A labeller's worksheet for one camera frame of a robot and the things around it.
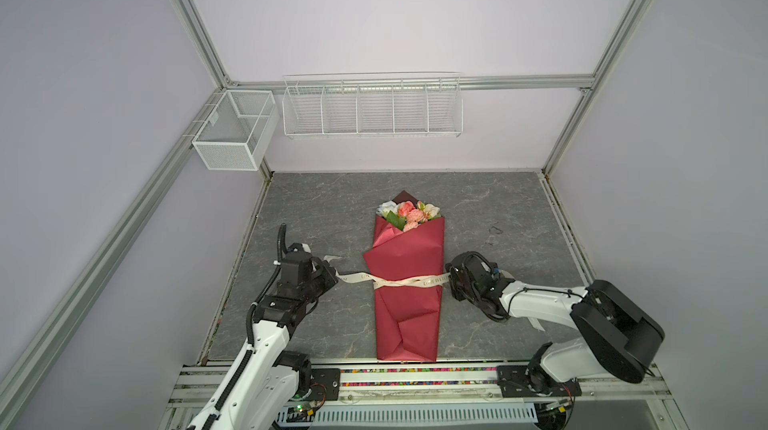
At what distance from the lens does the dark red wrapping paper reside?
786 mm

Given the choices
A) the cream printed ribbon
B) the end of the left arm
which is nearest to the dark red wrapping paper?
the cream printed ribbon

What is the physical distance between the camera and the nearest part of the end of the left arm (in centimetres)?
57
